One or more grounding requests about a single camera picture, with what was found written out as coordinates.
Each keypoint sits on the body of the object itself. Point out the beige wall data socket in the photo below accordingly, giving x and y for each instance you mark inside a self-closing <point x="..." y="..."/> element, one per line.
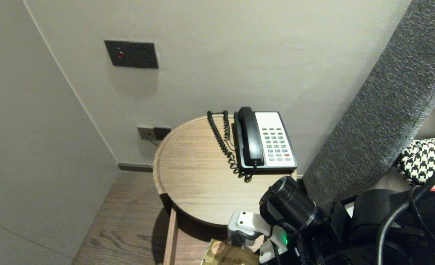
<point x="145" y="133"/>

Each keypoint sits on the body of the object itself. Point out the grey fabric headboard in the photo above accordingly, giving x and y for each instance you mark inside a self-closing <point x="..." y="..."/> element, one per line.
<point x="386" y="92"/>

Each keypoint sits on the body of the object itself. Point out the thin grey telephone line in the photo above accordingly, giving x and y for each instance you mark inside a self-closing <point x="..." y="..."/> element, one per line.
<point x="154" y="142"/>

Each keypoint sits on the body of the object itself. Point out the grey wall power outlet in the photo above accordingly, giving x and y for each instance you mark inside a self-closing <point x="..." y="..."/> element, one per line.
<point x="162" y="133"/>

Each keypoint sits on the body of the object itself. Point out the black telephone handset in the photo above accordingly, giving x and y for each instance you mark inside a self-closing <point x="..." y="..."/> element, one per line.
<point x="250" y="136"/>

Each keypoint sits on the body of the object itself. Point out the black and white desk phone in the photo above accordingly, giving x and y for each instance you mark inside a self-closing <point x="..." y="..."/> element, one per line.
<point x="276" y="140"/>

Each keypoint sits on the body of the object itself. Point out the dark wall switch panel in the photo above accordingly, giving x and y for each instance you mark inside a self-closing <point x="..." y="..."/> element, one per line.
<point x="131" y="54"/>

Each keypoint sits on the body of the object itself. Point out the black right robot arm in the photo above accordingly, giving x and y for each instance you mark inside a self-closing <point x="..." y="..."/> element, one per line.
<point x="364" y="224"/>

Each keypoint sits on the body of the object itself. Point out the curved wooden table drawer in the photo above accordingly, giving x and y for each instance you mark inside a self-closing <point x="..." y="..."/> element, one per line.
<point x="188" y="246"/>

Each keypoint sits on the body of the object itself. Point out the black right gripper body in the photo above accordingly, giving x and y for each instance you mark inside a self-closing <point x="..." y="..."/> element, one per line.
<point x="241" y="241"/>

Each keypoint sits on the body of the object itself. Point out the gold tissue pack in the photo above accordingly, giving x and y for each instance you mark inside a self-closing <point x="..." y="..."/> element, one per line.
<point x="228" y="255"/>

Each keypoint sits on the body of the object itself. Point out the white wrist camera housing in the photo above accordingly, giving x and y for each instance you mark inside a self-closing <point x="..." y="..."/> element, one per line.
<point x="250" y="222"/>

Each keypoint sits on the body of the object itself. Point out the black white houndstooth pillow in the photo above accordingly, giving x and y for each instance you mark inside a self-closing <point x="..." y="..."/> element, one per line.
<point x="427" y="158"/>

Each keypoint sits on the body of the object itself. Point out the round wooden side table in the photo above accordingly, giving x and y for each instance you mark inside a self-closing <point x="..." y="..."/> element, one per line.
<point x="195" y="176"/>

